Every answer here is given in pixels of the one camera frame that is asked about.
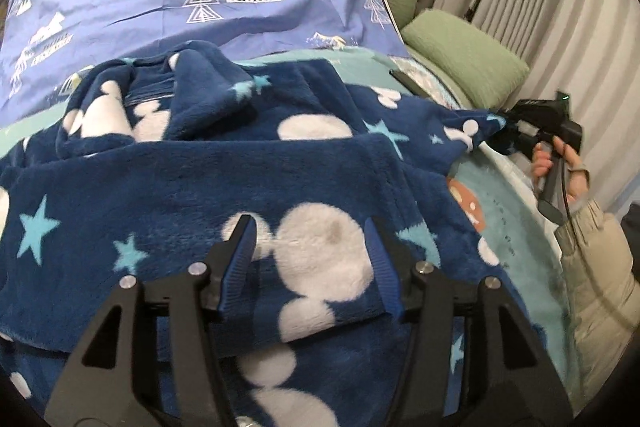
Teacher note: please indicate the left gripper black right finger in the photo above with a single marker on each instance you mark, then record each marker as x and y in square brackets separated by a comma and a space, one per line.
[473, 357]

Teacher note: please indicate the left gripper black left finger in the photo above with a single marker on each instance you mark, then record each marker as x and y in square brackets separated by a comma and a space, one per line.
[111, 377]

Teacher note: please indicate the navy fleece star-print garment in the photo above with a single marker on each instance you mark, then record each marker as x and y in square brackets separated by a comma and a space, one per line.
[262, 387]

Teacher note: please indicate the beige jacket sleeve forearm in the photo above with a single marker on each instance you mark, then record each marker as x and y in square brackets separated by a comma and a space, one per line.
[604, 295]

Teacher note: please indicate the person's right hand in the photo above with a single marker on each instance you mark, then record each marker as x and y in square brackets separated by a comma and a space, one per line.
[575, 178]

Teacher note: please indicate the near green cushion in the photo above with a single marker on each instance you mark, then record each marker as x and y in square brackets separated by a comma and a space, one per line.
[486, 71]

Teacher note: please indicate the light blue printed blanket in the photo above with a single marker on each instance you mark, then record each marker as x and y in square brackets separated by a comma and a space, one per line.
[520, 226]

